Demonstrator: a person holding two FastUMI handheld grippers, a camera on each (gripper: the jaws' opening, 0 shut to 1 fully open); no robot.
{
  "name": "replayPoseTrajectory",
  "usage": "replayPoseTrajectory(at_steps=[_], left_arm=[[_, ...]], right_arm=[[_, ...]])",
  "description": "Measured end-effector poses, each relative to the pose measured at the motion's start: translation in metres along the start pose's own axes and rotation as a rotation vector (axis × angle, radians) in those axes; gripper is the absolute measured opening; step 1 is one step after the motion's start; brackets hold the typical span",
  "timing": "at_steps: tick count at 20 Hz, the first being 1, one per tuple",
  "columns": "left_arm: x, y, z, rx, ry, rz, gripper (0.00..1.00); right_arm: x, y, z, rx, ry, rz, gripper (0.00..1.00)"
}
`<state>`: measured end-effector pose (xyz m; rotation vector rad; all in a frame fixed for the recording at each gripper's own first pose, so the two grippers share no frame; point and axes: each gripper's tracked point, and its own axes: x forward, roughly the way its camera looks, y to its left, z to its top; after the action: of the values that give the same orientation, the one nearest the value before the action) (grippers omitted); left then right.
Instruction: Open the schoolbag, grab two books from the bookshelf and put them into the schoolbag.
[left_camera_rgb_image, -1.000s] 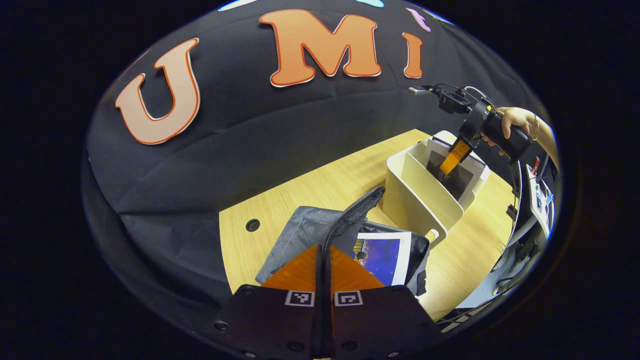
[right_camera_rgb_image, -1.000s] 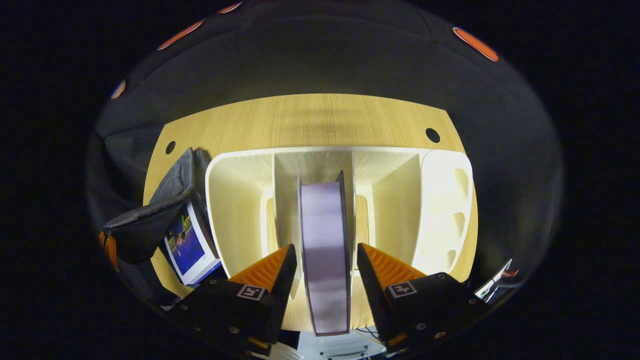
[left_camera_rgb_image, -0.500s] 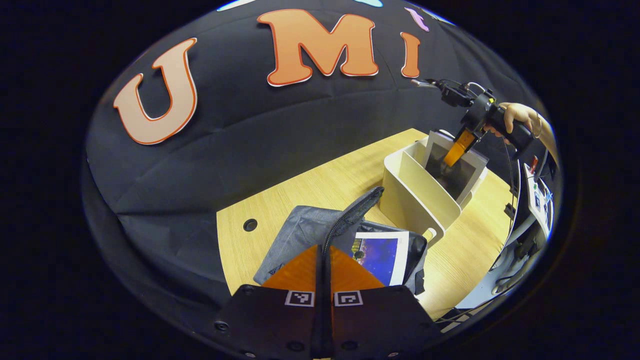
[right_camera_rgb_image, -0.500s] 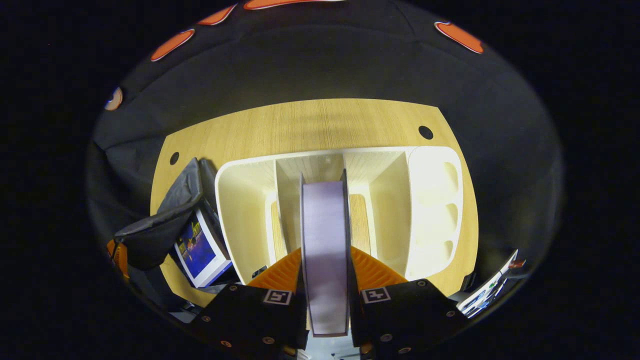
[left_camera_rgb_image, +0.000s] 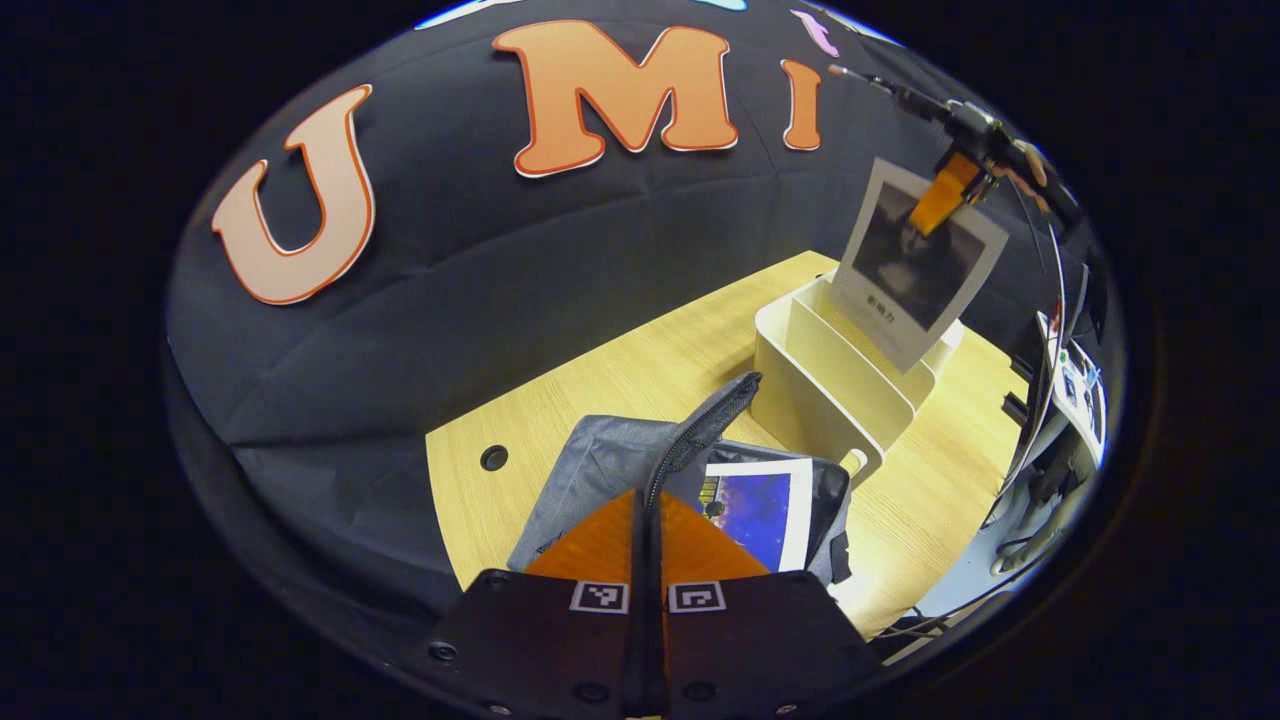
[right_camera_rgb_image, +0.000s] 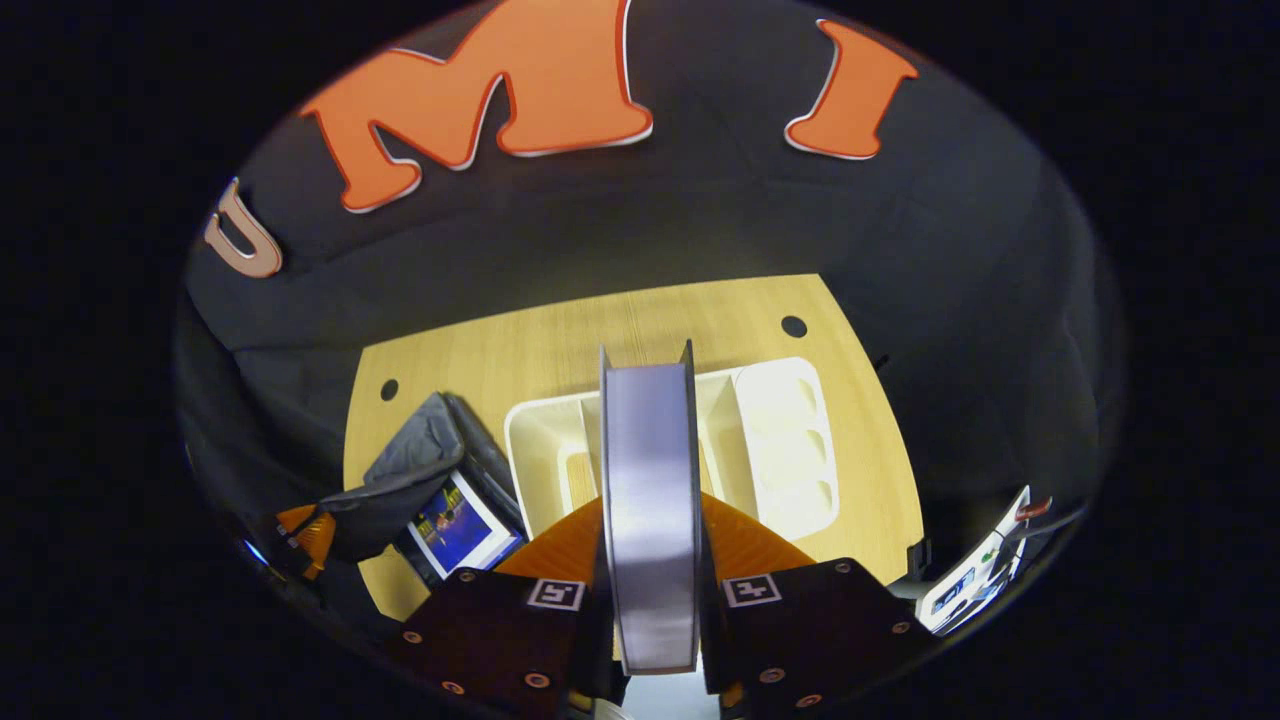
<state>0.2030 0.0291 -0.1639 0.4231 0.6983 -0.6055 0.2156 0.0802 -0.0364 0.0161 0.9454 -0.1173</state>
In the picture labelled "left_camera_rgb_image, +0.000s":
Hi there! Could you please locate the blue cover book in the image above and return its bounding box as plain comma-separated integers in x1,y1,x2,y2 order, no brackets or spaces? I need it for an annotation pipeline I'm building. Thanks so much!
688,457,814,574

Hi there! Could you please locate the grey schoolbag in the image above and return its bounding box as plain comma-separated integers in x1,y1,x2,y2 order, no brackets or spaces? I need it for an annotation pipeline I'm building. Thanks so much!
506,371,854,587

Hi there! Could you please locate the white book with dark portrait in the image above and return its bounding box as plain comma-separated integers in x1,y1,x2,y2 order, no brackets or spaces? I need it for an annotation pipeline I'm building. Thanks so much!
829,156,1010,377

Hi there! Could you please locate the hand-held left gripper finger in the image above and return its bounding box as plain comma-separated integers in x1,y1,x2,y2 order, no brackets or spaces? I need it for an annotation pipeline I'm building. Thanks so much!
650,490,887,717
400,487,651,717

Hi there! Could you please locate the white device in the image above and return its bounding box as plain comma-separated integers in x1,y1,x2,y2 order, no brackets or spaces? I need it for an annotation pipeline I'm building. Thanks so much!
1035,310,1110,473

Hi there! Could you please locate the white bookshelf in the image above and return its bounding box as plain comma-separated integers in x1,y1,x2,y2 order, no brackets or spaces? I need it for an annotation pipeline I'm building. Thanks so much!
751,270,967,490

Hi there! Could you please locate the black cable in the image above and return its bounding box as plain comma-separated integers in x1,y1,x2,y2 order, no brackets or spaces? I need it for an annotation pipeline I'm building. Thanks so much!
985,200,1076,521

